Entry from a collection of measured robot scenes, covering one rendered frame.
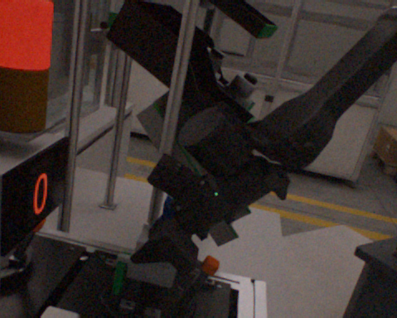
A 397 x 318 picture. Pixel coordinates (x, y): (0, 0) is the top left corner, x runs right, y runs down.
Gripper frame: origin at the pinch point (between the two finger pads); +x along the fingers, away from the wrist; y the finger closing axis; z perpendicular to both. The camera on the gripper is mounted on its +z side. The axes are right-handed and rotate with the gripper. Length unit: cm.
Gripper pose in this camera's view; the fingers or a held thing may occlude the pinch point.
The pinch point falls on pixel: (154, 239)
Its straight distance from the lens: 61.2
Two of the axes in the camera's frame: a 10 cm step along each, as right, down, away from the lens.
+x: -7.6, 5.3, 3.7
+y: -1.9, 3.7, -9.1
